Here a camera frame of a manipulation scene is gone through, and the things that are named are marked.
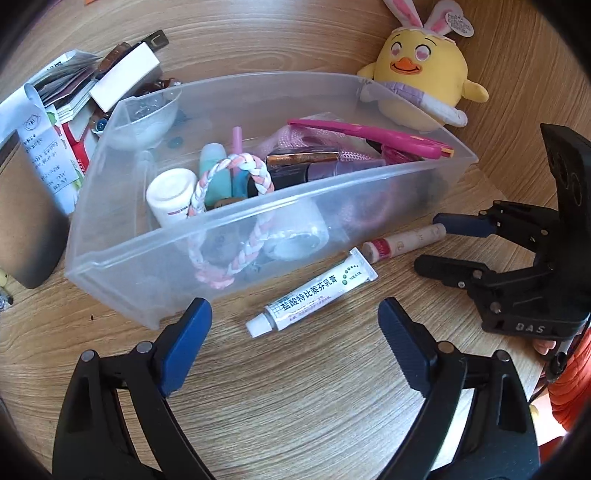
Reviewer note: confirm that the white bandage roll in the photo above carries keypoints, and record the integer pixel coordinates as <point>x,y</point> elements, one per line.
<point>298,231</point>

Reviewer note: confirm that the brown ceramic lidded mug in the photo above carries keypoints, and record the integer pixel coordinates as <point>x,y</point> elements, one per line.
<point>34,231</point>

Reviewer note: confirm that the pink scissors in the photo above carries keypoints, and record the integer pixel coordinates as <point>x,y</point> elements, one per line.
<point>393,139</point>

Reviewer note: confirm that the person's right hand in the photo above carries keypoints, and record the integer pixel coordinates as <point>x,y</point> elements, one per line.
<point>543,347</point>

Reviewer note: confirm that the bowl of beads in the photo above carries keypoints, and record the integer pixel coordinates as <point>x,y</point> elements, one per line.
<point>139,123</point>

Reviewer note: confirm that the black round object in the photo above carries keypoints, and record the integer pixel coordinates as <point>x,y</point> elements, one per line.
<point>429,188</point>

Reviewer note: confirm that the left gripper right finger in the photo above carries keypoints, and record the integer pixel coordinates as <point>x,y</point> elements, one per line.
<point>498,441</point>

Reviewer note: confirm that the stack of papers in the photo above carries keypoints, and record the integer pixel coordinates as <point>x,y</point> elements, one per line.
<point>58,122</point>

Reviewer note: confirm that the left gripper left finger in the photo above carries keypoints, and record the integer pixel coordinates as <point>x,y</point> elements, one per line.
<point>92,440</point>

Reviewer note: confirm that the light blue foam tube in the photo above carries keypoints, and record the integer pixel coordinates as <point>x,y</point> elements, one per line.
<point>220,186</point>

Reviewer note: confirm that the yellow chick plush toy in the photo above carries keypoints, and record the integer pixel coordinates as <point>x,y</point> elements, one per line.
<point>422,65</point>

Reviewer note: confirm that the white small box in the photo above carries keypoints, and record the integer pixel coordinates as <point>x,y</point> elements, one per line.
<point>137,67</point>

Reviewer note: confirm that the white ointment tube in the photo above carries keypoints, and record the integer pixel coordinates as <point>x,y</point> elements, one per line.
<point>314,295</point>

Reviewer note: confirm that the white pill bottle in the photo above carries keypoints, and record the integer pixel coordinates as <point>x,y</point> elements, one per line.
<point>168,195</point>

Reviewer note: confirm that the clear plastic storage bin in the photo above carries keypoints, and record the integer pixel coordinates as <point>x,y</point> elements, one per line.
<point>119,254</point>

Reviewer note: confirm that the beige lip balm tube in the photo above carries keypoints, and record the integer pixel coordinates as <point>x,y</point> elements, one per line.
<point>402,243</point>

